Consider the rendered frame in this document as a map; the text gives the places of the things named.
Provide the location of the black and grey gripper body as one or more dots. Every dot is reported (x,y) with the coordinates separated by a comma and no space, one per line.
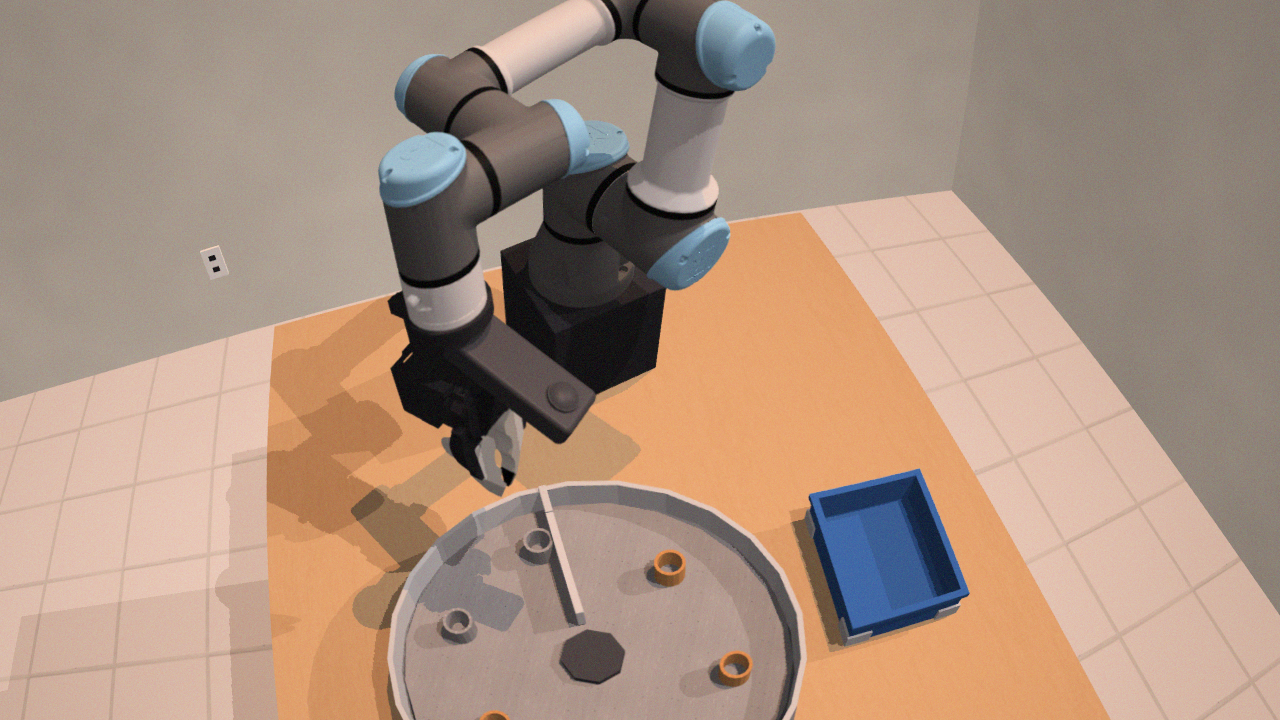
(428,373)

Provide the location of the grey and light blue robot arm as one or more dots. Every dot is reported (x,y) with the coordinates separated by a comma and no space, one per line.
(659,216)

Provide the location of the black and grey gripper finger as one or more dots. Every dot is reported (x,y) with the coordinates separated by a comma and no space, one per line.
(477,455)
(508,435)

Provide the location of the grey metal sleeve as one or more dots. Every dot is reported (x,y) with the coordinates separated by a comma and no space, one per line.
(455,615)
(535,536)

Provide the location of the blue plastic crate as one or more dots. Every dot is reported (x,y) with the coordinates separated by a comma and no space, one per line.
(892,551)

